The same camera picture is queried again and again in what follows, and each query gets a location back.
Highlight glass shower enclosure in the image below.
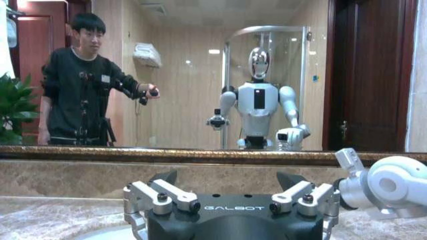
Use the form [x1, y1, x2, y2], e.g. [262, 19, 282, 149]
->
[222, 24, 314, 151]

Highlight gold-brown mirror frame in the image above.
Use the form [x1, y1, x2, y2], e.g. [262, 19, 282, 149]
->
[0, 144, 427, 168]

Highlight green leafy plant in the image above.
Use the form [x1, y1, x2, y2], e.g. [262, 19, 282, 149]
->
[0, 72, 42, 146]

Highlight white robot torso shell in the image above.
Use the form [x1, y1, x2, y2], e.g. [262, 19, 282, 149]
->
[235, 81, 282, 141]

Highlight person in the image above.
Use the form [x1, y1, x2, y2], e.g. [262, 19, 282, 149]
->
[37, 12, 162, 147]

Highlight white sink basin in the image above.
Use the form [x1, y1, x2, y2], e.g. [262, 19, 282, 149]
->
[79, 224, 135, 240]

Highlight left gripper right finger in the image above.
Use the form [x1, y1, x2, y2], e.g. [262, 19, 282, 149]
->
[269, 171, 342, 240]

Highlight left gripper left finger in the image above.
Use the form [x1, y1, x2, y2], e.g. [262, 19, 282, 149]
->
[122, 169, 202, 240]

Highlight black handheld controller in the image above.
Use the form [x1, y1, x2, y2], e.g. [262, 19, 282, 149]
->
[138, 88, 161, 106]

